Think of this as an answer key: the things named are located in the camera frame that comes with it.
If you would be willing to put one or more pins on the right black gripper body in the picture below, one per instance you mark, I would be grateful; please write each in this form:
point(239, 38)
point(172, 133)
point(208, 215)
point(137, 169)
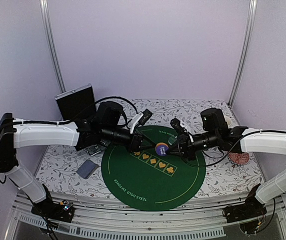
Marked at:
point(191, 152)

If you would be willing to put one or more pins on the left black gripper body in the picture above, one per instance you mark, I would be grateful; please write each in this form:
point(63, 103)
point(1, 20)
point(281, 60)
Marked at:
point(134, 144)

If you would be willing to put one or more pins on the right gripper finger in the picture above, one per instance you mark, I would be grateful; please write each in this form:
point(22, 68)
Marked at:
point(174, 147)
point(173, 152)

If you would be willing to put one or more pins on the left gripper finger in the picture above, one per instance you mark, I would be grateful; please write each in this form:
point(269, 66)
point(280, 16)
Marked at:
point(147, 142)
point(145, 147)

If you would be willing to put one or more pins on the purple small blind button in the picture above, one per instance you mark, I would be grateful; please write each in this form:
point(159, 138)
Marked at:
point(161, 150)

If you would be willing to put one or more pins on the aluminium poker chip case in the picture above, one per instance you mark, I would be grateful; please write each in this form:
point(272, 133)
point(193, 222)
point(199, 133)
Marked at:
point(72, 102)

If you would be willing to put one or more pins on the orange big blind button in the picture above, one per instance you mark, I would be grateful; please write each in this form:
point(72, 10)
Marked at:
point(161, 144)

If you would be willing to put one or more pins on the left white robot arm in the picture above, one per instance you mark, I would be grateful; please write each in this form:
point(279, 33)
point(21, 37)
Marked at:
point(78, 133)

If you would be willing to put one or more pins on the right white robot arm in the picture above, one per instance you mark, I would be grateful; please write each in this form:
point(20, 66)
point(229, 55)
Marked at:
point(240, 139)

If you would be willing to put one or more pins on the round green poker mat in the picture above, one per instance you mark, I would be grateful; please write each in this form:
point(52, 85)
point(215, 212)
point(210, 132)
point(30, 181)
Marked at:
point(147, 181)

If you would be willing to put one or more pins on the cream ceramic mug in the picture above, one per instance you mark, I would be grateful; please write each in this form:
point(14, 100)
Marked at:
point(228, 121)

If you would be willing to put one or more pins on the blue playing card deck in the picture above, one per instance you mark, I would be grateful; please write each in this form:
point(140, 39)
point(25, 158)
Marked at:
point(86, 169)

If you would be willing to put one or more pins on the red patterned small bowl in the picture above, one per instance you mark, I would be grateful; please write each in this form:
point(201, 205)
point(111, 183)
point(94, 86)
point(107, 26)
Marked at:
point(239, 158)

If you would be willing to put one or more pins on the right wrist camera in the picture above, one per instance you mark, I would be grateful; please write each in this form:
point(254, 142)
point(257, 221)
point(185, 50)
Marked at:
point(180, 128)

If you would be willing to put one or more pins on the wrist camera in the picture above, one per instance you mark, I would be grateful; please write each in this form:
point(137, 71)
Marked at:
point(140, 118)
point(180, 128)

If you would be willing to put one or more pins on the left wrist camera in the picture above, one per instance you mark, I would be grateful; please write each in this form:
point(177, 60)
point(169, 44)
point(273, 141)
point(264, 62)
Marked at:
point(140, 118)

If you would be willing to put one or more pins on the aluminium front rail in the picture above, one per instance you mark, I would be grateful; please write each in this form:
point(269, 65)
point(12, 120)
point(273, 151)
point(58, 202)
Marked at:
point(198, 219)

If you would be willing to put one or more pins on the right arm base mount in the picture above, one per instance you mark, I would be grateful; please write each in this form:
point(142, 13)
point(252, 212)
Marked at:
point(251, 208)

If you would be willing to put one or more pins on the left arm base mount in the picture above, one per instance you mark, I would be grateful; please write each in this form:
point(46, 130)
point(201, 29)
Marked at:
point(62, 211)

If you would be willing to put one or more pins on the right aluminium frame post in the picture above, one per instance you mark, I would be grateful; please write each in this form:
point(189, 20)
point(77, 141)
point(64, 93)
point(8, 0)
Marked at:
point(244, 51)

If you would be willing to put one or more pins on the aluminium frame post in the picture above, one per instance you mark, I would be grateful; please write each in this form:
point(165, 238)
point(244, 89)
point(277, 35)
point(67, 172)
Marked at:
point(51, 44)
point(244, 51)

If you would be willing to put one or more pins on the left aluminium frame post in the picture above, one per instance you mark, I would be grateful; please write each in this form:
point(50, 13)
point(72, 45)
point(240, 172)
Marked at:
point(51, 44)

